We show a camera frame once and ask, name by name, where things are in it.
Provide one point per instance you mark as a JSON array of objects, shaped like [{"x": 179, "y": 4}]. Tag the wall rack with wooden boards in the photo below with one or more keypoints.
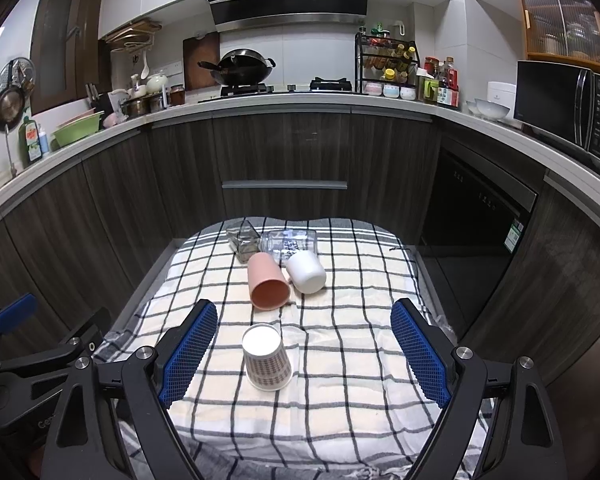
[{"x": 132, "y": 35}]

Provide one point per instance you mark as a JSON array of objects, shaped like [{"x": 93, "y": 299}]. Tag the square clear glass cup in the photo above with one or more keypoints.
[{"x": 245, "y": 242}]

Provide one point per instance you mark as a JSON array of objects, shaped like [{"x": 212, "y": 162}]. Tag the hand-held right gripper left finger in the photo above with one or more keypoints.
[{"x": 190, "y": 355}]

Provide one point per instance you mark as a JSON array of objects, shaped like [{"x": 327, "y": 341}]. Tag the dark wooden cutting board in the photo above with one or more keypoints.
[{"x": 197, "y": 60}]

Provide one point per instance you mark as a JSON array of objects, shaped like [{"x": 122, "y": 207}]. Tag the green dish soap bottle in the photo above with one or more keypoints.
[{"x": 30, "y": 140}]

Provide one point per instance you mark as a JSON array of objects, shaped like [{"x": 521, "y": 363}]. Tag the black knife block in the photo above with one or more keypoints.
[{"x": 100, "y": 102}]

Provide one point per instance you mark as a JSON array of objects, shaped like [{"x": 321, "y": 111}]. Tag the patterned paper cup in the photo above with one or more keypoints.
[{"x": 266, "y": 360}]

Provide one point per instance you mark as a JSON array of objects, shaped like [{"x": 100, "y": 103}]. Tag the hanging frying pan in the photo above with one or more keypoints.
[{"x": 7, "y": 105}]

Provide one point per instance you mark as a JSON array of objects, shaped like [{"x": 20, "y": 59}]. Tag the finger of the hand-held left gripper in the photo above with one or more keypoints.
[
  {"x": 75, "y": 337},
  {"x": 15, "y": 311}
]

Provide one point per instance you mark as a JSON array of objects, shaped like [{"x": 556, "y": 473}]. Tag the white teapot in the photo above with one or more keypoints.
[{"x": 157, "y": 82}]

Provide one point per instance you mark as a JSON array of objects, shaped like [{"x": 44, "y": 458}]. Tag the dark wood drawer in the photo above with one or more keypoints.
[{"x": 285, "y": 202}]

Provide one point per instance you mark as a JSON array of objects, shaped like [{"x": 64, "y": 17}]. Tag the green plastic basin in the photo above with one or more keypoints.
[{"x": 77, "y": 130}]

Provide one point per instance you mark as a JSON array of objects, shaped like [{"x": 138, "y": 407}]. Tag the stack of white bowls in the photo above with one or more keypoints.
[{"x": 490, "y": 109}]

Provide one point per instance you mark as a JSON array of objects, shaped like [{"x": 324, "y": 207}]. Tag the white rice cooker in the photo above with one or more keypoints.
[{"x": 501, "y": 94}]

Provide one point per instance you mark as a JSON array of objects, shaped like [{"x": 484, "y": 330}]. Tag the steel pot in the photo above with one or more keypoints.
[{"x": 136, "y": 106}]

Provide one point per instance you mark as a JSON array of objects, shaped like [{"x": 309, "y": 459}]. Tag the wooden glass-door cabinet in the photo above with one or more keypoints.
[{"x": 562, "y": 25}]

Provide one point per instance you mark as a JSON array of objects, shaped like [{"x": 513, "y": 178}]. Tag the red lidded jar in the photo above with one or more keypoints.
[{"x": 177, "y": 95}]

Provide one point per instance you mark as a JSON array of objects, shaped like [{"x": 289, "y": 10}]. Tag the black built-in dishwasher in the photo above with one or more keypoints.
[{"x": 472, "y": 210}]

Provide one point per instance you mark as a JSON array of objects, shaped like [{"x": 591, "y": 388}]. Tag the white plastic cup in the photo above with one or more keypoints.
[{"x": 306, "y": 271}]

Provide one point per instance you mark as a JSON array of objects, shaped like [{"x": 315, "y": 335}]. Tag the white seasoning jars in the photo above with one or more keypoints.
[{"x": 391, "y": 91}]

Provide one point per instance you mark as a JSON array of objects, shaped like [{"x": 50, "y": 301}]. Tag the group of sauce bottles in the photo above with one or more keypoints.
[{"x": 442, "y": 85}]

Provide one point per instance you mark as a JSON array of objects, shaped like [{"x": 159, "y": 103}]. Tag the black microwave oven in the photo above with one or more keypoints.
[{"x": 555, "y": 100}]

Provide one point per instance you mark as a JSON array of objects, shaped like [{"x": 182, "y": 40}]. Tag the black gas stove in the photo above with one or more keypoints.
[{"x": 285, "y": 90}]

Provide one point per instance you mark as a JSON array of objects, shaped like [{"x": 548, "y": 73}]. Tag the white ladle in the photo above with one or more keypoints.
[{"x": 145, "y": 65}]

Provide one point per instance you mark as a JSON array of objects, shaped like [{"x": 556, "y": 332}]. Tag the black spice rack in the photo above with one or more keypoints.
[{"x": 385, "y": 60}]

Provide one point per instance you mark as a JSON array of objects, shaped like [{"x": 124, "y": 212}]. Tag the black white checked cloth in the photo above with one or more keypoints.
[{"x": 340, "y": 360}]

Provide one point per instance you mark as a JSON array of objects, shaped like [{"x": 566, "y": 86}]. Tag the pink plastic cup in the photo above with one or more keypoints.
[{"x": 267, "y": 282}]

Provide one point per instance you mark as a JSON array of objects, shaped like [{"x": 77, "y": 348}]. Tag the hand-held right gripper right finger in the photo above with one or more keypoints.
[{"x": 421, "y": 355}]

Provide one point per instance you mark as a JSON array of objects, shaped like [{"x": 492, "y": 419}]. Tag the black wok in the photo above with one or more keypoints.
[{"x": 242, "y": 65}]

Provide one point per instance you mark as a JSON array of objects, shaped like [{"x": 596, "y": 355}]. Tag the dark wood base cabinets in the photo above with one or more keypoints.
[{"x": 180, "y": 175}]

